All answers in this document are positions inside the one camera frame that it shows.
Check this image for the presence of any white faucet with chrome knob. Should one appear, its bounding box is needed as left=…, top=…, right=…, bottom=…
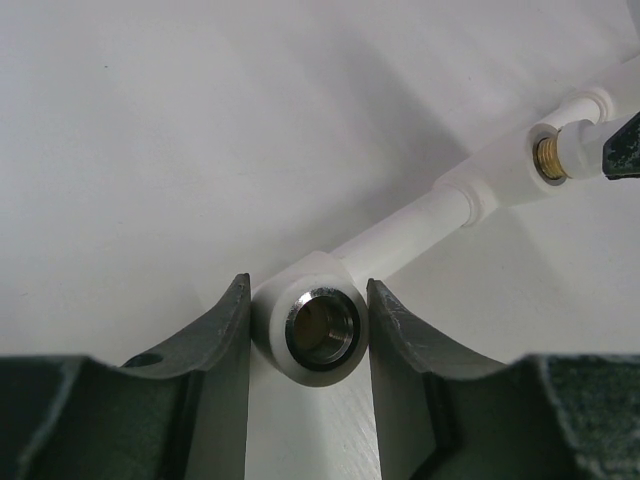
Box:
left=533, top=113, right=639, bottom=184

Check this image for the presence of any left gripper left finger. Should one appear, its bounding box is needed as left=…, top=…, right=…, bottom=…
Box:
left=1, top=274, right=251, bottom=479

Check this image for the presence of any white PVC pipe frame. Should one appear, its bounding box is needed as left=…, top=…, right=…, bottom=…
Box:
left=251, top=59, right=639, bottom=387

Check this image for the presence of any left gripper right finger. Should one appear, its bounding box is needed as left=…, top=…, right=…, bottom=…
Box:
left=367, top=280, right=639, bottom=479

